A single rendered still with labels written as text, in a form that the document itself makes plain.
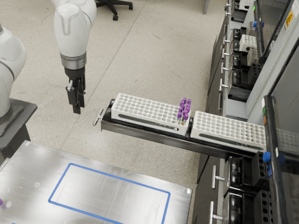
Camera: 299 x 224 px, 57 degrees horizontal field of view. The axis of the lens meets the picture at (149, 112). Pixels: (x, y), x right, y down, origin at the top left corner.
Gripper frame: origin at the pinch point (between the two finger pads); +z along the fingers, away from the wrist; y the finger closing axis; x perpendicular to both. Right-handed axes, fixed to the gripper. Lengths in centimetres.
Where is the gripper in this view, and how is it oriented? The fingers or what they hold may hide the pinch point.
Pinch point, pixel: (78, 104)
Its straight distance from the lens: 118.3
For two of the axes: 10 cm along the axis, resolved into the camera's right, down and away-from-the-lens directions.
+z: -1.1, 7.0, 7.1
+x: -9.7, -2.3, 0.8
